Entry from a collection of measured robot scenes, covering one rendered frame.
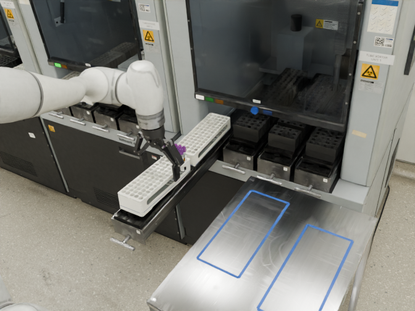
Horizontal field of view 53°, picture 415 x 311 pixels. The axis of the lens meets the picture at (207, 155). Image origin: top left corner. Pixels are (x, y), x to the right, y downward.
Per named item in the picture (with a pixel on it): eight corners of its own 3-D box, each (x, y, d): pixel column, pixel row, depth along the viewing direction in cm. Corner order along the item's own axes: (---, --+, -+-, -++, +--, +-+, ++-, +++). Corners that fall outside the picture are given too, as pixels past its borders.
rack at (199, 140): (211, 124, 185) (210, 112, 181) (231, 129, 180) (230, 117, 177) (173, 161, 165) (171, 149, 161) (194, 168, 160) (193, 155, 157)
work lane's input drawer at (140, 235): (212, 132, 192) (211, 115, 187) (239, 139, 186) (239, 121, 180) (106, 240, 144) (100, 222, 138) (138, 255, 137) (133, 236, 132)
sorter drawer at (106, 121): (174, 67, 250) (172, 53, 245) (194, 71, 244) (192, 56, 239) (89, 129, 202) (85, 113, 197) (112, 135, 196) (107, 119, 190)
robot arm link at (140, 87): (171, 102, 136) (137, 97, 141) (165, 57, 126) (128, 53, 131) (154, 120, 128) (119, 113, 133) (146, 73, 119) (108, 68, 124)
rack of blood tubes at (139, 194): (169, 165, 163) (168, 151, 160) (191, 172, 159) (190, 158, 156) (118, 207, 142) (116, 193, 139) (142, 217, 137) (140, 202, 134)
